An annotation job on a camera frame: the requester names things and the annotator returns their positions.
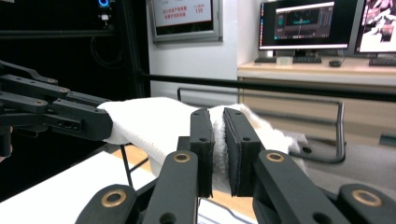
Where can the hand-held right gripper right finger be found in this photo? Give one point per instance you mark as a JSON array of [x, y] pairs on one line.
[[241, 155]]

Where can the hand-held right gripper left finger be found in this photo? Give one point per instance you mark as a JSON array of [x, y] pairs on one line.
[[204, 149]]

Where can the white cloth with red stitching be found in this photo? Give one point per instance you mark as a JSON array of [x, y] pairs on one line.
[[155, 124]]

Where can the thin black rod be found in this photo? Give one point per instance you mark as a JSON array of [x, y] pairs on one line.
[[126, 165]]

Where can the small translucent cup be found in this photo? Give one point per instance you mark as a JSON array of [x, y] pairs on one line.
[[284, 60]]

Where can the black keyboard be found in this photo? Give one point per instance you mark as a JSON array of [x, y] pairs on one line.
[[383, 62], [306, 60]]

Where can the black computer mouse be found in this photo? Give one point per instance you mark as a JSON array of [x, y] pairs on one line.
[[335, 63]]

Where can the light wooden desk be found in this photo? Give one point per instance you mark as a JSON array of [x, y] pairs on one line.
[[367, 115]]

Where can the black computer monitor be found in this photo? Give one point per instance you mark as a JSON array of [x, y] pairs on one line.
[[308, 25]]

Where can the computer monitor with pink picture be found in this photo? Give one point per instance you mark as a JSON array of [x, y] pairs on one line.
[[378, 28]]

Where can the black upright frame post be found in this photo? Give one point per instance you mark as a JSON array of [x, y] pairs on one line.
[[134, 46]]

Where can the grey metal tube frame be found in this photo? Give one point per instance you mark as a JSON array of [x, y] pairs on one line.
[[341, 130]]

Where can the silver-framed wall screen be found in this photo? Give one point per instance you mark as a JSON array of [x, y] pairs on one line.
[[185, 18]]

